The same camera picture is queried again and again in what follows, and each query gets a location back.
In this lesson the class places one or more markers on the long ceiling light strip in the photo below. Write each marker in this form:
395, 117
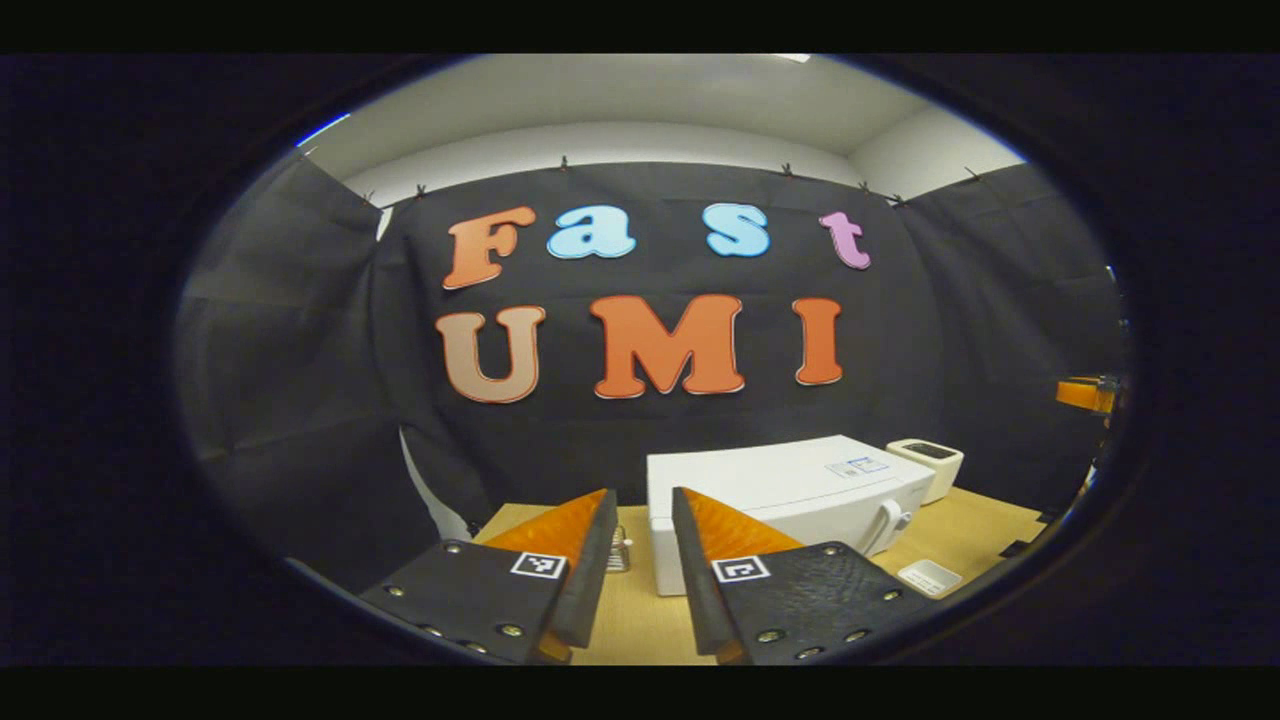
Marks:
323, 130

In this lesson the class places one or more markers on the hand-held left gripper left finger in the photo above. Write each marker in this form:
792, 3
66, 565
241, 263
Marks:
590, 580

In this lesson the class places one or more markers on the ceiling light panel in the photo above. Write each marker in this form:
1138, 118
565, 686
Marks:
792, 57

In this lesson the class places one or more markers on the white microwave oven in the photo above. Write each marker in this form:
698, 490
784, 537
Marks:
780, 480

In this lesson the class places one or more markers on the black backdrop cloth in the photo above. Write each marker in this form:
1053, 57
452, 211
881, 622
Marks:
950, 320

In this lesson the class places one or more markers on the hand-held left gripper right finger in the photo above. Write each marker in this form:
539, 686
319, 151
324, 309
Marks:
695, 580

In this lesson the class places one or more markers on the white toaster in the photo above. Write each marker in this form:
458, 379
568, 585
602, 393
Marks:
930, 465

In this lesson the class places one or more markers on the small white tray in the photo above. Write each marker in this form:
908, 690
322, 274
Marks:
930, 577

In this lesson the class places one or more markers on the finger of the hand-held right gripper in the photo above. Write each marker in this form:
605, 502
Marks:
1085, 395

